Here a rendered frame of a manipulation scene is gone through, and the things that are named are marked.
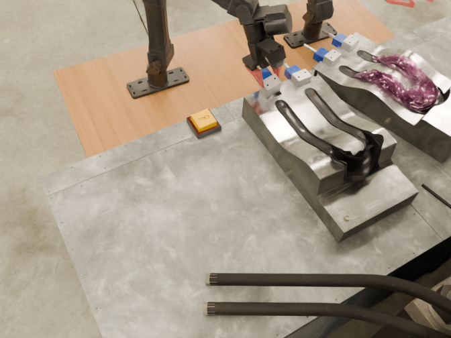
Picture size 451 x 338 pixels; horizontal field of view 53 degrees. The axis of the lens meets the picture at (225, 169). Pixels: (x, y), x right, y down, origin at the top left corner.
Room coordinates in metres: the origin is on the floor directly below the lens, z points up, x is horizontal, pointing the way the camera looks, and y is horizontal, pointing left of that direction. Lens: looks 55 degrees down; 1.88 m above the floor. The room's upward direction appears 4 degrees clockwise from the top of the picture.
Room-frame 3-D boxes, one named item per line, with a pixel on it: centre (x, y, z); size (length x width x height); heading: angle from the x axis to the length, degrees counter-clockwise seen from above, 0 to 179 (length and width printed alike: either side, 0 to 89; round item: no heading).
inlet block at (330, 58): (1.21, -0.29, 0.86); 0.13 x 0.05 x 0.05; 50
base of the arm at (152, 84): (1.07, 0.24, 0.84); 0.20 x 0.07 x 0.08; 120
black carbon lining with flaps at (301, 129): (0.83, -0.28, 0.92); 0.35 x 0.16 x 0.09; 33
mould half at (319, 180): (0.82, -0.28, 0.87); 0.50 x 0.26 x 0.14; 33
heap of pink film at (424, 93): (1.08, -0.53, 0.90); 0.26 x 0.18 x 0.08; 50
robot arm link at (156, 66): (1.07, 0.23, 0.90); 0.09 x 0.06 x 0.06; 168
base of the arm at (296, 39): (1.37, -0.28, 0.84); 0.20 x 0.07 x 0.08; 120
